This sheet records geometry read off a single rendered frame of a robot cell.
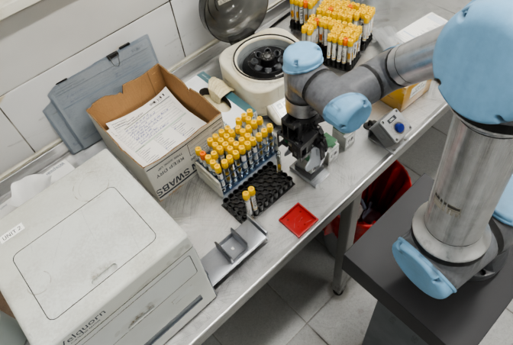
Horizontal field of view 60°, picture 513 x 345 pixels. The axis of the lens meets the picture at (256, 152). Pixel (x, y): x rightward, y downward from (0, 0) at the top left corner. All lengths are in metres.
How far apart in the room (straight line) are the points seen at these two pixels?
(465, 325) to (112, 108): 0.99
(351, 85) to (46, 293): 0.61
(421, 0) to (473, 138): 1.23
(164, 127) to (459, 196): 0.83
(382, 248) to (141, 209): 0.50
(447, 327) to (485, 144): 0.49
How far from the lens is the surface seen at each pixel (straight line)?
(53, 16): 1.18
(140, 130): 1.26
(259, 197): 1.10
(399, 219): 1.02
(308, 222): 1.08
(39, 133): 1.32
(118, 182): 0.85
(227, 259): 1.01
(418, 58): 0.76
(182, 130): 1.22
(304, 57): 0.83
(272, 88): 1.21
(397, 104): 1.30
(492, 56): 0.46
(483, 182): 0.60
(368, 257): 0.97
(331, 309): 1.92
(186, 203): 1.15
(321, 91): 0.80
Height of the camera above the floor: 1.83
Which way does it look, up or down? 52 degrees down
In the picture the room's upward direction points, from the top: 9 degrees counter-clockwise
